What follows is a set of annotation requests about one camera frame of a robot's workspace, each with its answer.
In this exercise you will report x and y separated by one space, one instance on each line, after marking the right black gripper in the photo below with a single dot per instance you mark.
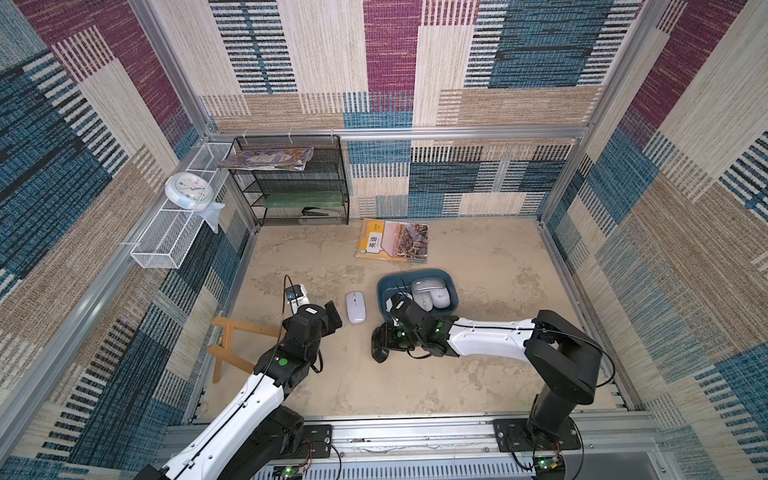
389 333

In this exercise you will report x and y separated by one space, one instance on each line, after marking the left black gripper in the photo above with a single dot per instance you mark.
327 325

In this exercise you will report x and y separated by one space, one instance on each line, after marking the teal plastic storage box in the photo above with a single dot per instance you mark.
400 283

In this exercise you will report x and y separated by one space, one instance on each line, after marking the white logo computer mouse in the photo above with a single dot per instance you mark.
440 298

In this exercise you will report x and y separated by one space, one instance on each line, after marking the black computer mouse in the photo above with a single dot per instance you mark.
379 353

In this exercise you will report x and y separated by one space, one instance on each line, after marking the silver slim computer mouse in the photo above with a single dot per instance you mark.
423 300

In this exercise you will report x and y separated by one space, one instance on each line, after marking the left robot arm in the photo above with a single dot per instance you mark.
255 428

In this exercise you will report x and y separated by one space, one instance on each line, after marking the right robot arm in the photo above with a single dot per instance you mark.
566 359

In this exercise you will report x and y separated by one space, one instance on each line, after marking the silver grey computer mouse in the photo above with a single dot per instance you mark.
426 284

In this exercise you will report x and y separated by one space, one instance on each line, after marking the yellow English textbook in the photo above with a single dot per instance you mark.
393 241

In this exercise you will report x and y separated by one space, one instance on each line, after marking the wooden stand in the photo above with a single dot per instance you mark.
222 350

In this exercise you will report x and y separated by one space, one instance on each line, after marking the black stapler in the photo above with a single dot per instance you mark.
319 212

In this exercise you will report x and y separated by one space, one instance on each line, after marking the black mesh desk shelf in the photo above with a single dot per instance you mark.
276 198

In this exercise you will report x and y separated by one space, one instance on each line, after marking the magazine on shelf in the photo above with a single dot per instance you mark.
268 159

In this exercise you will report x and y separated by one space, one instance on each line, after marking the white round clock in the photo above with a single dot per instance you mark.
188 191

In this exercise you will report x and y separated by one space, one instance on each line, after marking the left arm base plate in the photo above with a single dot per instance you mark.
314 441

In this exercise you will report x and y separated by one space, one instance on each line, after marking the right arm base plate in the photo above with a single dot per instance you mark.
513 434

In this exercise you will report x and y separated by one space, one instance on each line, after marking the white wire wall basket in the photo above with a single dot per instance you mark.
166 241

